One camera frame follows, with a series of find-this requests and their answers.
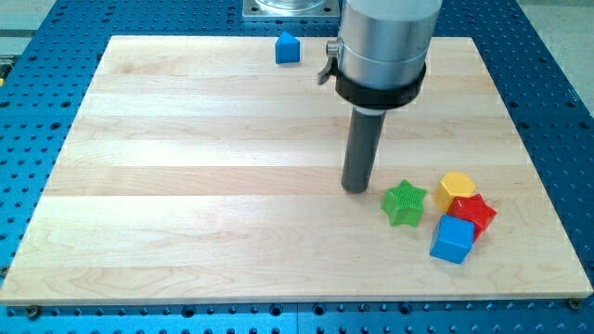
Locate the green star block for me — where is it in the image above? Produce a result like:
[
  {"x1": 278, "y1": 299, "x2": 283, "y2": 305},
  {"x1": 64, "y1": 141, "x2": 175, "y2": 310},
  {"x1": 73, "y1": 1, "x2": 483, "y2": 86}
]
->
[{"x1": 381, "y1": 179, "x2": 427, "y2": 227}]

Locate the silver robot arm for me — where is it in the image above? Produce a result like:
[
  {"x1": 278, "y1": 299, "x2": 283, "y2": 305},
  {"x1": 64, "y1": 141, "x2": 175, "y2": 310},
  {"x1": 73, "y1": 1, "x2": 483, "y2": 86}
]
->
[{"x1": 317, "y1": 0, "x2": 443, "y2": 115}]

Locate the red star block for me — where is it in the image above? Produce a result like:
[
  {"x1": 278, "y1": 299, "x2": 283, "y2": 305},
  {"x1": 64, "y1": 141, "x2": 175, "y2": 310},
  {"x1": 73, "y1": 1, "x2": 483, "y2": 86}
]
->
[{"x1": 446, "y1": 194, "x2": 497, "y2": 241}]

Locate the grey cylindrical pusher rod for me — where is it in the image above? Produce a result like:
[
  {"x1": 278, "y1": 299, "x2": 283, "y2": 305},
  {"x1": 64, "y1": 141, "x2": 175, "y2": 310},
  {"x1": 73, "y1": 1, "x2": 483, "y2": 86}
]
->
[{"x1": 342, "y1": 106, "x2": 386, "y2": 194}]

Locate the light wooden board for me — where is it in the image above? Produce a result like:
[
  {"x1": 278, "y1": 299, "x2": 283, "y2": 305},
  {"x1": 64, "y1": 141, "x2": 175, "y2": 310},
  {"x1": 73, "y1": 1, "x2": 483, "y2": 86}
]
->
[{"x1": 1, "y1": 36, "x2": 592, "y2": 306}]

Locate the blue triangle block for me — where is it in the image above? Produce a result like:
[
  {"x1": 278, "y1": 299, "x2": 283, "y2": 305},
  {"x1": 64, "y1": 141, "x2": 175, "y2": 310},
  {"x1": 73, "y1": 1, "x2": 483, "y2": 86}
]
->
[{"x1": 275, "y1": 32, "x2": 301, "y2": 64}]

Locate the yellow hexagon block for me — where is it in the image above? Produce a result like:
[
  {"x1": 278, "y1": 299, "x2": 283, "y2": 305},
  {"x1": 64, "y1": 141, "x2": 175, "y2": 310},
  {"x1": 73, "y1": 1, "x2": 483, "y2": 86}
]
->
[{"x1": 433, "y1": 172, "x2": 476, "y2": 212}]

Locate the blue cube block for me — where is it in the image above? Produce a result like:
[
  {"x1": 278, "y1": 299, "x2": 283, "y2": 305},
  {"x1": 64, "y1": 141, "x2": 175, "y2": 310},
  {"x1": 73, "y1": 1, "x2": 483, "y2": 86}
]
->
[{"x1": 429, "y1": 215, "x2": 474, "y2": 264}]

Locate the blue perforated metal table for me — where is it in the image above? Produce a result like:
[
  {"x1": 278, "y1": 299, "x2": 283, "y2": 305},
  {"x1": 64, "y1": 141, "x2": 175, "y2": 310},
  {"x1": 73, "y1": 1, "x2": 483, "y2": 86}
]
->
[{"x1": 1, "y1": 1, "x2": 593, "y2": 333}]

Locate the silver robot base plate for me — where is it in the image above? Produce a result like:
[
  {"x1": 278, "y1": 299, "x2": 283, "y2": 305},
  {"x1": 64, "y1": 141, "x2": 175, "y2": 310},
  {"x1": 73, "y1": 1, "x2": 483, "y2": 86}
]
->
[{"x1": 242, "y1": 0, "x2": 341, "y2": 19}]

